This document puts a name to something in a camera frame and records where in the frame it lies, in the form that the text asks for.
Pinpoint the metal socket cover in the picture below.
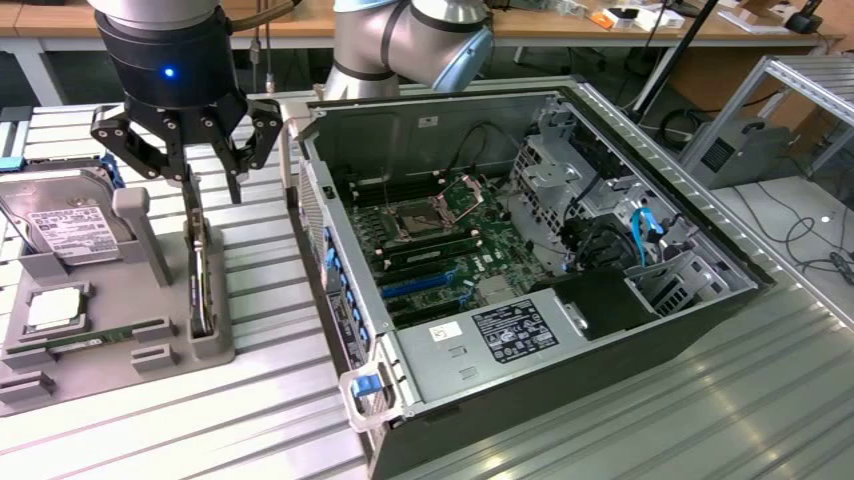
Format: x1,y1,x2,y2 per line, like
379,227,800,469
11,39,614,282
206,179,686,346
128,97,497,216
433,173,490,220

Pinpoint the black tripod pole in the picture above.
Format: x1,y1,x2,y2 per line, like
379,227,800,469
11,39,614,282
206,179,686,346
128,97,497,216
630,0,722,114

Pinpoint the blue expansion slot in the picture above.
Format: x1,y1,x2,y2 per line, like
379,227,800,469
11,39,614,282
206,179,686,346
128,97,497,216
377,271,457,301

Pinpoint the black wire bundle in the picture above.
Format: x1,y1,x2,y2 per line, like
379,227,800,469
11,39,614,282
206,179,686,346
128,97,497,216
562,214,644,275

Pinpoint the silver disk bay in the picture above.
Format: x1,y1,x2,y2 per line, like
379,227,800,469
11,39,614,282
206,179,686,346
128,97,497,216
624,249,733,320

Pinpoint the blue data wire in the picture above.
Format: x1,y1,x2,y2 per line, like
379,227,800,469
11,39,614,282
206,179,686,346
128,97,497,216
629,206,670,270

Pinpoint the dark RAM stick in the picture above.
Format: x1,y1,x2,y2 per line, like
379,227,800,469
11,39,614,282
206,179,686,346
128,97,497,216
385,238,481,270

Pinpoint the silver drive cage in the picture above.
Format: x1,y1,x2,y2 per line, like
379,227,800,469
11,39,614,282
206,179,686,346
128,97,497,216
507,97,646,244

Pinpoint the black webcam device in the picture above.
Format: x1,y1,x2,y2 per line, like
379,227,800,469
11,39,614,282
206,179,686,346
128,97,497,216
782,0,828,35

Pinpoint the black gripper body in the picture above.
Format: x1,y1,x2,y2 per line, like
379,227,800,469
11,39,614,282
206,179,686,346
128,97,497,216
92,11,250,150

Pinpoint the black expansion slot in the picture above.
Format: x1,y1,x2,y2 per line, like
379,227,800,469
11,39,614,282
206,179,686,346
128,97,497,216
391,307,470,329
385,294,463,315
377,259,450,285

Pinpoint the CPU socket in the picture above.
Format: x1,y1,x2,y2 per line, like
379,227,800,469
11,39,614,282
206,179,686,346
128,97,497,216
393,199,463,242

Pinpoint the green motherboard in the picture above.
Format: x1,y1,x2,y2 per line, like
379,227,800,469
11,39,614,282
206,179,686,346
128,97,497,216
337,167,559,331

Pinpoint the grey computer box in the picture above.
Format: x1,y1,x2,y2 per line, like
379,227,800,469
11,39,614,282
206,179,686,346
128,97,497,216
697,119,813,190

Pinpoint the white flat box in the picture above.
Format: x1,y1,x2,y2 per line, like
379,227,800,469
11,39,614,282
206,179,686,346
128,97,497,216
717,0,794,36

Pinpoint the hanging cable with metal plug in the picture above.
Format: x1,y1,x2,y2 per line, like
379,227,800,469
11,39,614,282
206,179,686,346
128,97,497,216
250,19,279,96

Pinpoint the graphics card with black fan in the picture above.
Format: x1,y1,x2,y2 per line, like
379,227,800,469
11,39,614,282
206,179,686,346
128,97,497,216
181,172,221,337

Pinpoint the aluminium profile frame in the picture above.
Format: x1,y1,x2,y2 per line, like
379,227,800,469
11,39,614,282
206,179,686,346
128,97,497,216
678,53,854,191

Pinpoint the grey parts rack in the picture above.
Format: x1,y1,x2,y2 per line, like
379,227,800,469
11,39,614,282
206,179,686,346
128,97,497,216
0,187,237,417

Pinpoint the silver power supply unit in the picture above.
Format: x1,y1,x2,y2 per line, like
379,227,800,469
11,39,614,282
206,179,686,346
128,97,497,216
391,288,593,407

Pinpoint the silver chipset heatsink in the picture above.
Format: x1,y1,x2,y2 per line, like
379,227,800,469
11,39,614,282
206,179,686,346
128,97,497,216
477,277,527,307

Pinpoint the black open PC case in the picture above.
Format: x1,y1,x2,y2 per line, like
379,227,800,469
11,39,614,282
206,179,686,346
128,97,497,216
277,74,780,480

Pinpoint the black looped wire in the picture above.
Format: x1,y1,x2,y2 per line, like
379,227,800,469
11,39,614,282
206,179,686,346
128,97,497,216
447,122,517,177

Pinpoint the hard disk with blue rails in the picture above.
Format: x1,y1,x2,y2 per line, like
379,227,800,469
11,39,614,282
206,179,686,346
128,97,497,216
0,148,139,267

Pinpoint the green RAM stick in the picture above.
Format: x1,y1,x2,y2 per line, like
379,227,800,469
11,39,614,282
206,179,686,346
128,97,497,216
14,327,146,355

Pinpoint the silver CPU chip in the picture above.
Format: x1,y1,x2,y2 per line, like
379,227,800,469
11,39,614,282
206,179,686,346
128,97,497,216
26,288,86,330

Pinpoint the black plastic shroud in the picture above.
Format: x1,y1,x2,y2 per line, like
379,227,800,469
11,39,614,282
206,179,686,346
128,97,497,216
533,268,664,342

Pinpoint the black floor cable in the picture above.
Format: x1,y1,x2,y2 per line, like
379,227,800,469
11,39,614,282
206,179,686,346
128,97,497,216
733,179,854,287

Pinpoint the wooden desk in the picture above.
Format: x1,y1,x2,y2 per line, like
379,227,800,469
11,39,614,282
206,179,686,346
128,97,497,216
0,0,846,51

